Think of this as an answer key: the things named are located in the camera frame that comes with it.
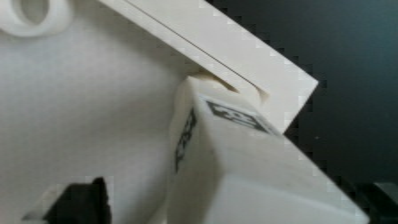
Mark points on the white desk top tray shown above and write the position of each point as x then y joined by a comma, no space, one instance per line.
89,74

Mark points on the white desk leg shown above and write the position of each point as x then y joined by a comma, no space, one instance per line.
243,180

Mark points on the white U-shaped obstacle fence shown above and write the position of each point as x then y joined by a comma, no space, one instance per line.
222,39

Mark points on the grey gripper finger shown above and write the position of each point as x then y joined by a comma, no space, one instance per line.
71,204

